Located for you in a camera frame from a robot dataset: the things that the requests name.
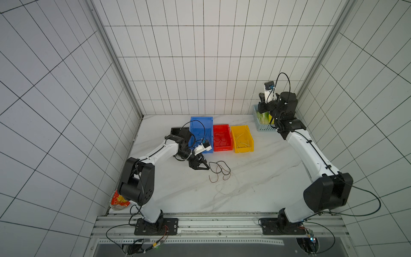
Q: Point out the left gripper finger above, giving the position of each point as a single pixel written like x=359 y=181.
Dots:
x=206 y=167
x=203 y=161

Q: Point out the red yellow snack bag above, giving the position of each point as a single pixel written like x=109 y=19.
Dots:
x=118 y=202

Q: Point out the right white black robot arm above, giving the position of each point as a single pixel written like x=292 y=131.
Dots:
x=329 y=188

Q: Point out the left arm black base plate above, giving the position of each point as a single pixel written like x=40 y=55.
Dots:
x=156 y=226

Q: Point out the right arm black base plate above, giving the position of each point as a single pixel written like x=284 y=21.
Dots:
x=280 y=226

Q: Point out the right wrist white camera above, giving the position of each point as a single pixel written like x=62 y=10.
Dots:
x=269 y=90

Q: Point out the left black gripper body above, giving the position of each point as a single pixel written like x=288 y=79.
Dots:
x=192 y=159

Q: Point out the light blue mesh basket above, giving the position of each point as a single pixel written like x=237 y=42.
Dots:
x=260 y=127

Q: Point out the wrist white camera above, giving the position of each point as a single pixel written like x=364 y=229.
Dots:
x=269 y=90
x=203 y=147

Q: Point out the red plastic bin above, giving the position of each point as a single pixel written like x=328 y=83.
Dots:
x=222 y=138

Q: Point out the black plastic bin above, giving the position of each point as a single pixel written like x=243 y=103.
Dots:
x=182 y=132

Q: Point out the green lettuce toy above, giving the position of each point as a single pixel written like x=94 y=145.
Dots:
x=264 y=118

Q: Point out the yellow plastic bin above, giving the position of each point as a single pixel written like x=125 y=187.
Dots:
x=242 y=139

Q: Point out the aluminium mounting rail frame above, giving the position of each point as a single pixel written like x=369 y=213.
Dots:
x=225 y=228

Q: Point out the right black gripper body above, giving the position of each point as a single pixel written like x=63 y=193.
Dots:
x=263 y=106

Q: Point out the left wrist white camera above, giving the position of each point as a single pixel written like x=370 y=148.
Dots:
x=203 y=147

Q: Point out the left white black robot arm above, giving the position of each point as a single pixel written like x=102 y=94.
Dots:
x=137 y=181

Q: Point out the blue plastic bin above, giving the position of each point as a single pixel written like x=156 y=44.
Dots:
x=202 y=129

